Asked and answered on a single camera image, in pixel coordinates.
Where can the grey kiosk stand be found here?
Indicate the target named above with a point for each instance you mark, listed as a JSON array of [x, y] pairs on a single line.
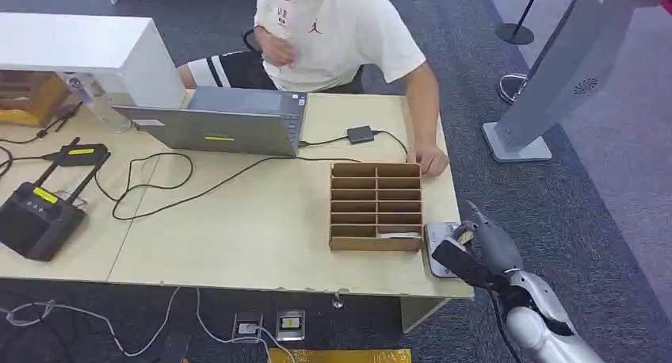
[[569, 72]]

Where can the black controller with antennas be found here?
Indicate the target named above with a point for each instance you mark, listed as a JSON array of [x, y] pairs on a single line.
[[34, 224]]

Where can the white shelf unit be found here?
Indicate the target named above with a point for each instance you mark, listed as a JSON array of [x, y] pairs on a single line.
[[79, 43]]

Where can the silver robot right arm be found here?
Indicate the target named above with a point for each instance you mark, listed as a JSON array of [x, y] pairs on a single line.
[[541, 324]]

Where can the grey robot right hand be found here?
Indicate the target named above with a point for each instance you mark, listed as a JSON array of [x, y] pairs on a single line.
[[496, 245]]

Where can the clear plastic bottle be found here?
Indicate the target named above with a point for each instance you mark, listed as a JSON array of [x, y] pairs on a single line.
[[100, 103]]

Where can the grey laptop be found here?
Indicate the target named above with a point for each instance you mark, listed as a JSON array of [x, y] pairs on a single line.
[[215, 129]]

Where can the black adapter hub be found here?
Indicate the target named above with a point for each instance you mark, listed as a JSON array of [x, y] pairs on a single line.
[[360, 134]]

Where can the black stanchion with round base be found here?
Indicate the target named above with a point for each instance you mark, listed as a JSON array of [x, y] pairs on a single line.
[[515, 34]]

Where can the silver rimmed round base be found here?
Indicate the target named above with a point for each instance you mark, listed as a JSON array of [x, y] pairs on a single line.
[[510, 88]]

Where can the person's right hand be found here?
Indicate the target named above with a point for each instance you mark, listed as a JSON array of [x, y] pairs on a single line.
[[275, 48]]

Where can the person's left hand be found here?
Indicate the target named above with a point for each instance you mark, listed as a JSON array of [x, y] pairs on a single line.
[[430, 161]]

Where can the person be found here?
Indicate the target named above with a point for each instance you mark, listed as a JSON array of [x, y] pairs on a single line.
[[341, 40]]

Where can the yellow sheet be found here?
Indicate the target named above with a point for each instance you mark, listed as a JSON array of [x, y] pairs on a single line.
[[346, 356]]

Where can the wooden card box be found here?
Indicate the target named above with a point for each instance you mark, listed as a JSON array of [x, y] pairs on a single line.
[[376, 244]]

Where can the pale card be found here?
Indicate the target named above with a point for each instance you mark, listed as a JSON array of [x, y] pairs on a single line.
[[400, 235]]

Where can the floor socket with plug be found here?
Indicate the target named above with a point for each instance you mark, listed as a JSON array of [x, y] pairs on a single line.
[[247, 327]]

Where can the person's hand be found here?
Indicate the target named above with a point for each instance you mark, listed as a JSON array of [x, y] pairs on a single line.
[[430, 161], [275, 48]]

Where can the pale desk leg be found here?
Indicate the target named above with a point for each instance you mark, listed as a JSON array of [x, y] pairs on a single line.
[[420, 312]]

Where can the brown wooden crate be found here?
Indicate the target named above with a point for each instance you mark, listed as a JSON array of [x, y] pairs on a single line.
[[29, 95]]

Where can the grey card reader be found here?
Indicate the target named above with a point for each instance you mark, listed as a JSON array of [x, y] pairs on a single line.
[[434, 234]]

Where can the small metal bolt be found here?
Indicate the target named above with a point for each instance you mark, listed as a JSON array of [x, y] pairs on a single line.
[[337, 301]]

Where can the black power brick yellow label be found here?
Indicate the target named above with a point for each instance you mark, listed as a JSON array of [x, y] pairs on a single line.
[[86, 155]]

